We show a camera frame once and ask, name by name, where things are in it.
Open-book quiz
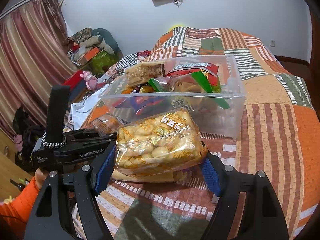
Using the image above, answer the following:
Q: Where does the checkered patchwork quilt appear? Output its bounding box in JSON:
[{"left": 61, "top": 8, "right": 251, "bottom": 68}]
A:
[{"left": 105, "top": 50, "right": 151, "bottom": 83}]

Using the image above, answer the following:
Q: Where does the pink plush toy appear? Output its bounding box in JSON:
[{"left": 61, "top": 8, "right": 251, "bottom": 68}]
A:
[{"left": 80, "top": 70, "right": 98, "bottom": 90}]

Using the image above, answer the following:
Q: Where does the puffed rice cake pack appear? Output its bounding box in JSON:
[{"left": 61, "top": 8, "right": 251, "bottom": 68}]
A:
[{"left": 114, "top": 108, "right": 207, "bottom": 177}]

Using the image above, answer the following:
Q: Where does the striped patchwork bedspread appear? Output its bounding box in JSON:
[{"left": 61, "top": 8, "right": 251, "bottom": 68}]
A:
[{"left": 97, "top": 27, "right": 319, "bottom": 239}]

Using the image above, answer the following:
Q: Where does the blue chip snack bag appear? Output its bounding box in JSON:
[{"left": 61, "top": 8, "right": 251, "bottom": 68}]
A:
[{"left": 112, "top": 96, "right": 165, "bottom": 115}]

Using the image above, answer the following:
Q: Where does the red gift box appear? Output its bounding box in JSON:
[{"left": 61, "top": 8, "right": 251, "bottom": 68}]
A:
[{"left": 63, "top": 70, "right": 85, "bottom": 91}]

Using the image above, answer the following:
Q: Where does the green gift box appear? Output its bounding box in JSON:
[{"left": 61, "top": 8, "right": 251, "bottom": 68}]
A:
[{"left": 89, "top": 50, "right": 119, "bottom": 75}]

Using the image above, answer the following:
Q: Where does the striped brown curtain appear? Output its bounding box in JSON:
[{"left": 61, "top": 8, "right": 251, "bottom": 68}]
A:
[{"left": 1, "top": 0, "right": 77, "bottom": 139}]

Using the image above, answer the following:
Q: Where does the white plastic bag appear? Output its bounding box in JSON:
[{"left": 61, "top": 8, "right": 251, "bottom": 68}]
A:
[{"left": 68, "top": 84, "right": 109, "bottom": 130}]

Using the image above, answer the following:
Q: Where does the sponge cake block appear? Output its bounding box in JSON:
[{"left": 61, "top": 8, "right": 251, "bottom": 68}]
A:
[{"left": 125, "top": 61, "right": 165, "bottom": 87}]

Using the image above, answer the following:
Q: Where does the zip bag green seal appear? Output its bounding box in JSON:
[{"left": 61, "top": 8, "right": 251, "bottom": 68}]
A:
[{"left": 148, "top": 76, "right": 230, "bottom": 111}]

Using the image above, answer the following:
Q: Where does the clear plastic storage bin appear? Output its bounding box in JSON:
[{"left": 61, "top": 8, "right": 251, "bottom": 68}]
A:
[{"left": 99, "top": 54, "right": 245, "bottom": 139}]

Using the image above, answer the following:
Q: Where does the orange sleeve forearm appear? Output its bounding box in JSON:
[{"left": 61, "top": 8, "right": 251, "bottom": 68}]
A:
[{"left": 1, "top": 177, "right": 39, "bottom": 239}]

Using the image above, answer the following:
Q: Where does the pile of pillows and clothes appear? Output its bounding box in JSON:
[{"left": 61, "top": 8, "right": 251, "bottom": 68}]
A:
[{"left": 68, "top": 28, "right": 119, "bottom": 55}]

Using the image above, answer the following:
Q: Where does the person left hand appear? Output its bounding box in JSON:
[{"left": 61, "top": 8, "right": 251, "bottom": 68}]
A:
[{"left": 35, "top": 168, "right": 49, "bottom": 190}]

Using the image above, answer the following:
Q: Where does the wall power outlet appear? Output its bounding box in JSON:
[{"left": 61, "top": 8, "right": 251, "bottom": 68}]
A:
[{"left": 270, "top": 40, "right": 276, "bottom": 47}]

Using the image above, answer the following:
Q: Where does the red snack bag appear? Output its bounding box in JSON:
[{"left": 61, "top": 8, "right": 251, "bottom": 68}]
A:
[{"left": 166, "top": 62, "right": 221, "bottom": 93}]

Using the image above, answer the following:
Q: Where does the orange fried snack bag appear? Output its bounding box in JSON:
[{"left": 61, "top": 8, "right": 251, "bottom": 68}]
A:
[{"left": 91, "top": 114, "right": 123, "bottom": 137}]

